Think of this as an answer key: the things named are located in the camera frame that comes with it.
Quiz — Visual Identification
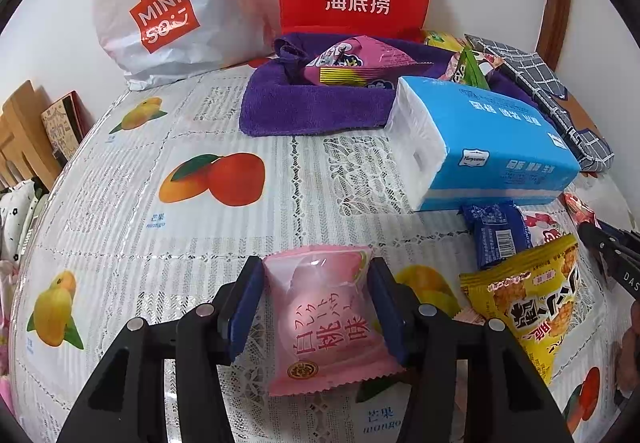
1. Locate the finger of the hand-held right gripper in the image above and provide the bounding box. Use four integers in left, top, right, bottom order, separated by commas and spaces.
577, 220, 640, 300

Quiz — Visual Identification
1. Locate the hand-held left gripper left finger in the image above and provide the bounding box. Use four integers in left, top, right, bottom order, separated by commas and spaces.
55, 257, 265, 443

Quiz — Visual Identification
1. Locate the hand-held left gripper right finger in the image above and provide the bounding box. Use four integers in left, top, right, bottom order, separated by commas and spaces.
367, 257, 576, 443

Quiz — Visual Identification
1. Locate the pink peach snack packet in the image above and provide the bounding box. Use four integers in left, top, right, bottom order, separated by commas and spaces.
262, 245, 408, 397

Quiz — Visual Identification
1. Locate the white red snack packet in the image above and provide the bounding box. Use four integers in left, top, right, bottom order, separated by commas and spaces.
520, 210, 583, 251

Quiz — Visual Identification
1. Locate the yellow snack packet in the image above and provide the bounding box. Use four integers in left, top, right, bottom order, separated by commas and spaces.
459, 233, 581, 386

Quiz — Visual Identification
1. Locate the blue snack packet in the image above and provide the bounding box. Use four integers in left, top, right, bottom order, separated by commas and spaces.
460, 200, 532, 271

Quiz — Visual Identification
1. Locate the purple fabric tray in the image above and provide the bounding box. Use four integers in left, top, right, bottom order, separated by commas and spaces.
239, 32, 561, 138

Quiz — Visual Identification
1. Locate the panda print snack packet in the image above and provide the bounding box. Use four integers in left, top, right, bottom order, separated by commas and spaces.
445, 48, 506, 84

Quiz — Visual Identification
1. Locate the green triangular snack packet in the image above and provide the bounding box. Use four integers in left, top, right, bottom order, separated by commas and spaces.
452, 48, 493, 91

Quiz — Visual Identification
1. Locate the magenta snack packet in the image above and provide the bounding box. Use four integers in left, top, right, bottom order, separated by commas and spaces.
304, 35, 433, 91

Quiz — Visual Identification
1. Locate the fruit print tablecloth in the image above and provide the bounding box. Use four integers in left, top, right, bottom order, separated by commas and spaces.
0, 58, 640, 443

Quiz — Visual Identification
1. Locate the blue tissue pack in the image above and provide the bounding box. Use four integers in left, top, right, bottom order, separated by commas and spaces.
384, 75, 582, 212

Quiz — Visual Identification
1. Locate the grey checked cloth with star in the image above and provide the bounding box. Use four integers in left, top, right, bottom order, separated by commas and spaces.
464, 34, 615, 174

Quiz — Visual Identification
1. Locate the white dotted cloth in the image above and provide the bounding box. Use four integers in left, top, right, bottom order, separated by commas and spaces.
0, 178, 51, 274

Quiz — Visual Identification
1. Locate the brown patterned box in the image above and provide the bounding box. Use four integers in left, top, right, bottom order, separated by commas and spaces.
40, 91, 93, 168

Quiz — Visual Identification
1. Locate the yellow green snack bag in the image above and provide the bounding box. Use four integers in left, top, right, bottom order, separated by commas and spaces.
424, 30, 468, 54

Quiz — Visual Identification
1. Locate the wooden chair back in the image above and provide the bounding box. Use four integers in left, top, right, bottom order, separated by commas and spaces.
0, 80, 61, 191

